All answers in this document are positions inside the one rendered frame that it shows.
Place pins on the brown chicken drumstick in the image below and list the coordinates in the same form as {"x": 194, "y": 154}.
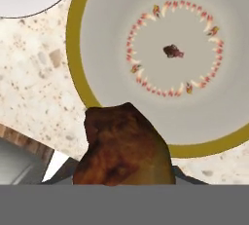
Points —
{"x": 123, "y": 147}

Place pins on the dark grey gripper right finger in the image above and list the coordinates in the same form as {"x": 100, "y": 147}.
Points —
{"x": 184, "y": 177}

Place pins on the grey cupboard front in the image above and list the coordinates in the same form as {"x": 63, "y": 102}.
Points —
{"x": 16, "y": 164}

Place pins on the grey bowl with yellow rim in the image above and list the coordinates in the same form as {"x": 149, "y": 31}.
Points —
{"x": 194, "y": 118}

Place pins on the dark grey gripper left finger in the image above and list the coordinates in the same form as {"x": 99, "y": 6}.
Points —
{"x": 66, "y": 172}

